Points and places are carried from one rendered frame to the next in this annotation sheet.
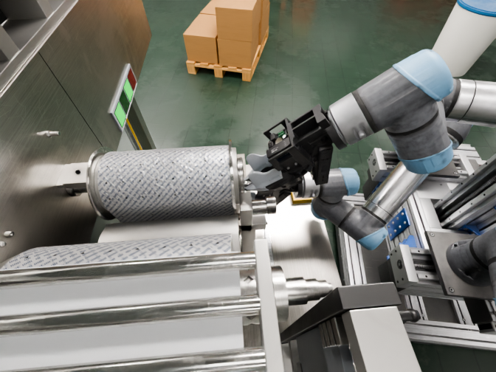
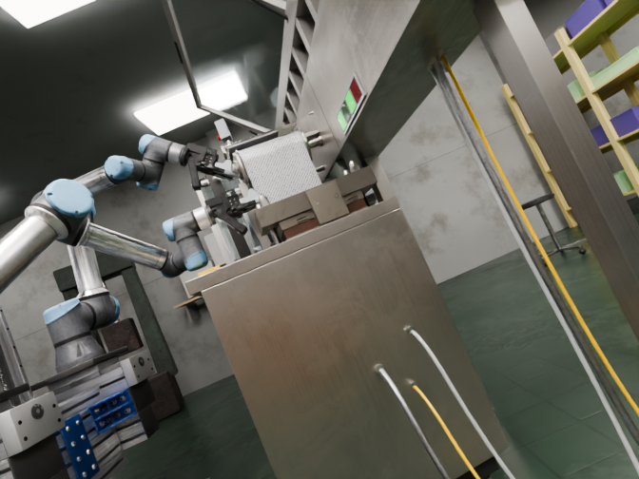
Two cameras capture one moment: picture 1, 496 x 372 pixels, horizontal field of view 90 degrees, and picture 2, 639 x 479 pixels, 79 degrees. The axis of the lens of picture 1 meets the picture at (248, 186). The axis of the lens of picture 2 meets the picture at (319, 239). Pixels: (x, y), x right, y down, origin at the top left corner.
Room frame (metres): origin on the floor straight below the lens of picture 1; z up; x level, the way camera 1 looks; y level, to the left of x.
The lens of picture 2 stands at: (1.75, 0.02, 0.77)
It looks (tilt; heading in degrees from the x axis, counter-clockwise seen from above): 5 degrees up; 173
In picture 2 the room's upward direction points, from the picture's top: 24 degrees counter-clockwise
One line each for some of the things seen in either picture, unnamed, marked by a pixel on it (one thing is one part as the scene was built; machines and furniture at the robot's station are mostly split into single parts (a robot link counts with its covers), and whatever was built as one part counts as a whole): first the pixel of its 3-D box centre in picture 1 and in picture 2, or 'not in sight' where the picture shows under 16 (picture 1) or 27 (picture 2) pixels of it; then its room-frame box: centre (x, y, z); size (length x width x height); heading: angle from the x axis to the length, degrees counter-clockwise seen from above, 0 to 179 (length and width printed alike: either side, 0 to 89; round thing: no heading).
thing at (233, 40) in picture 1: (229, 23); not in sight; (3.28, 0.21, 0.35); 1.20 x 0.86 x 0.71; 172
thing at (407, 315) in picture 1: (395, 317); not in sight; (0.04, -0.16, 1.36); 0.05 x 0.01 x 0.01; 95
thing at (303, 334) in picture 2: not in sight; (310, 341); (-0.63, 0.01, 0.43); 2.52 x 0.64 x 0.86; 5
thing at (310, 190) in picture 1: (307, 184); (203, 218); (0.39, -0.16, 1.11); 0.08 x 0.05 x 0.08; 5
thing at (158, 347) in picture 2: not in sight; (113, 315); (-3.12, -2.01, 1.31); 0.86 x 0.69 x 2.63; 85
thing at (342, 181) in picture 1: (334, 183); (182, 227); (0.40, -0.24, 1.11); 0.11 x 0.08 x 0.09; 95
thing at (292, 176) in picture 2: not in sight; (287, 185); (0.36, 0.16, 1.11); 0.23 x 0.01 x 0.18; 95
